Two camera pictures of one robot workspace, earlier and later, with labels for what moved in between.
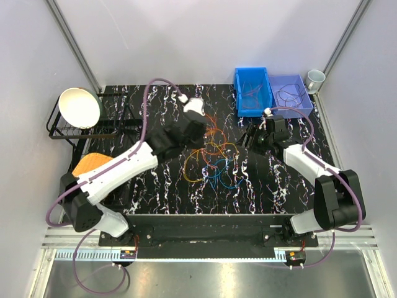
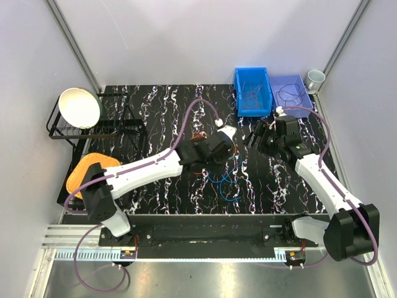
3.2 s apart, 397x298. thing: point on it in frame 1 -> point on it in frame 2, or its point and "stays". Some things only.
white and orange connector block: (195, 104) -> (228, 130)
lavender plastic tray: (289, 91) stays
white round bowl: (80, 107) stays
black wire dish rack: (116, 113) stays
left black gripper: (200, 143) -> (226, 155)
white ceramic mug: (314, 81) stays
